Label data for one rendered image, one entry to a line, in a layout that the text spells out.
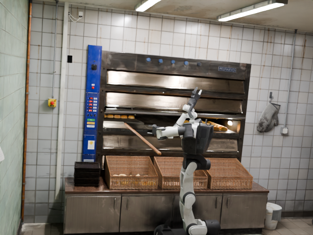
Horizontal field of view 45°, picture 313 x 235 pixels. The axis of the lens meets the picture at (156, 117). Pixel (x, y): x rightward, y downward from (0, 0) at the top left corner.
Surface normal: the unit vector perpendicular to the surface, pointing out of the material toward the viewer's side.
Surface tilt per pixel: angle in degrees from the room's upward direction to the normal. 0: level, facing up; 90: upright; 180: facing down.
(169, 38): 90
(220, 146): 70
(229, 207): 90
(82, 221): 90
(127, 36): 90
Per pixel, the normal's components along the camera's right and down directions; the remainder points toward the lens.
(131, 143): 0.25, -0.22
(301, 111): 0.24, 0.14
